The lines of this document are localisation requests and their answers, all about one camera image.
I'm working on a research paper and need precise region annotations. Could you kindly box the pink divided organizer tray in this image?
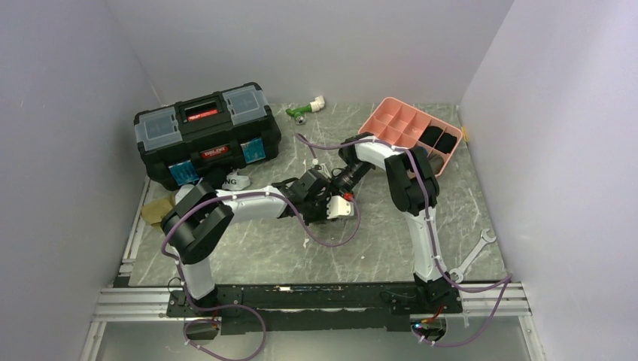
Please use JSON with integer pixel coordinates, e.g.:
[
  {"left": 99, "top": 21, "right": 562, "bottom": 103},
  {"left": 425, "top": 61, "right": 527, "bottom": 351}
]
[{"left": 358, "top": 97, "right": 464, "bottom": 177}]

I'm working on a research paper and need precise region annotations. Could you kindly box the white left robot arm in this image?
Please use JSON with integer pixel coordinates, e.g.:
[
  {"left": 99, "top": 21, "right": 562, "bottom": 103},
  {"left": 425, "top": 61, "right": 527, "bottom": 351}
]
[{"left": 160, "top": 168, "right": 330, "bottom": 316}]

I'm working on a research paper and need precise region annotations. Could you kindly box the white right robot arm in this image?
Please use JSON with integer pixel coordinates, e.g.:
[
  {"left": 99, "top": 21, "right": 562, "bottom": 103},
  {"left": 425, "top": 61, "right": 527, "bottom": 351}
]
[{"left": 333, "top": 132, "right": 459, "bottom": 312}]

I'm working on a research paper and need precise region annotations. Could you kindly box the grey rolled underwear in tray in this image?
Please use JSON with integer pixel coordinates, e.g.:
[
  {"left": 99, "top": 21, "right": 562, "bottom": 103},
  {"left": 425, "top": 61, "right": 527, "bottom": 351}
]
[{"left": 428, "top": 153, "right": 445, "bottom": 176}]

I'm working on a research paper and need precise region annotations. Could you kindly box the black rolled underwear left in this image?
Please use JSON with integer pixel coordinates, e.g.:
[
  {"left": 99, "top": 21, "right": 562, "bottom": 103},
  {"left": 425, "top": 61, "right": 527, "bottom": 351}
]
[{"left": 419, "top": 126, "right": 444, "bottom": 147}]

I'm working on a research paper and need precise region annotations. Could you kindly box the black rolled underwear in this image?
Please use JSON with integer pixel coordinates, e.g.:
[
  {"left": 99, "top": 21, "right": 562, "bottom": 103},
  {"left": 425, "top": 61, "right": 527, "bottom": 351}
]
[
  {"left": 419, "top": 126, "right": 444, "bottom": 147},
  {"left": 434, "top": 132, "right": 458, "bottom": 154}
]

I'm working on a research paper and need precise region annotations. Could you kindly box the black rolled underwear right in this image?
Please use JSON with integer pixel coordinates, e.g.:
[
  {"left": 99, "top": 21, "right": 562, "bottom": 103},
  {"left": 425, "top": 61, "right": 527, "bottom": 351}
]
[{"left": 434, "top": 132, "right": 458, "bottom": 154}]

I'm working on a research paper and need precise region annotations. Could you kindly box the green white pipe fitting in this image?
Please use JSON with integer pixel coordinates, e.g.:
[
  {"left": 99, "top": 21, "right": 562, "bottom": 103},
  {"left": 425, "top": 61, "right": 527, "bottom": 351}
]
[{"left": 285, "top": 96, "right": 326, "bottom": 125}]

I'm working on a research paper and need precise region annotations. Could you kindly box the black toolbox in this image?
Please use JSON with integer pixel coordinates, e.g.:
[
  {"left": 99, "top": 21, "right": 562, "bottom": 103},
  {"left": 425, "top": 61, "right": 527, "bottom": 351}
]
[{"left": 133, "top": 82, "right": 282, "bottom": 190}]

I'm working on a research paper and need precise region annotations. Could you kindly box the silver wrench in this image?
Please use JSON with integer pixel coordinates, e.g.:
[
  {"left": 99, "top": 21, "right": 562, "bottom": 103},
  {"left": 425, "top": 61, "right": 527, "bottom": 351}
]
[{"left": 448, "top": 229, "right": 497, "bottom": 283}]

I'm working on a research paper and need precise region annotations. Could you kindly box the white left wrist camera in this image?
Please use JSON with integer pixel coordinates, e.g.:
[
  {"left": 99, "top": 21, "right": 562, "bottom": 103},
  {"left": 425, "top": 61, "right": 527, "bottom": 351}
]
[{"left": 327, "top": 196, "right": 355, "bottom": 220}]

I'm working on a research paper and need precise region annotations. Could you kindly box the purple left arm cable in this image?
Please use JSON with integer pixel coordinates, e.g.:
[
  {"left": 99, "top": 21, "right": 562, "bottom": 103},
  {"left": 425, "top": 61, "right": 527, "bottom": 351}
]
[{"left": 159, "top": 191, "right": 362, "bottom": 361}]

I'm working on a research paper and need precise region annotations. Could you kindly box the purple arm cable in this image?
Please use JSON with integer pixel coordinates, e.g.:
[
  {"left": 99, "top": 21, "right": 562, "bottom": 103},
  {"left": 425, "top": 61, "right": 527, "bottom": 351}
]
[
  {"left": 159, "top": 191, "right": 362, "bottom": 361},
  {"left": 293, "top": 132, "right": 513, "bottom": 349}
]

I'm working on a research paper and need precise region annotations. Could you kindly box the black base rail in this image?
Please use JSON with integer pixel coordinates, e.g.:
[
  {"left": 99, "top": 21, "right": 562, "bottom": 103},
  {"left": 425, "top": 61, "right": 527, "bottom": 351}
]
[{"left": 166, "top": 280, "right": 463, "bottom": 335}]

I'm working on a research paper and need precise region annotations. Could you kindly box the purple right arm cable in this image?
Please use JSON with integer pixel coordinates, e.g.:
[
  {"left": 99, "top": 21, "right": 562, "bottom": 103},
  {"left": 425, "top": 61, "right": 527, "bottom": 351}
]
[{"left": 293, "top": 132, "right": 513, "bottom": 349}]

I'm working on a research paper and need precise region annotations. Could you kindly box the aluminium frame rail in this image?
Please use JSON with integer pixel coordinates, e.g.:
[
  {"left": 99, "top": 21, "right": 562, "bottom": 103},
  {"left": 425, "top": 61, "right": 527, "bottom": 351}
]
[{"left": 79, "top": 179, "right": 549, "bottom": 361}]

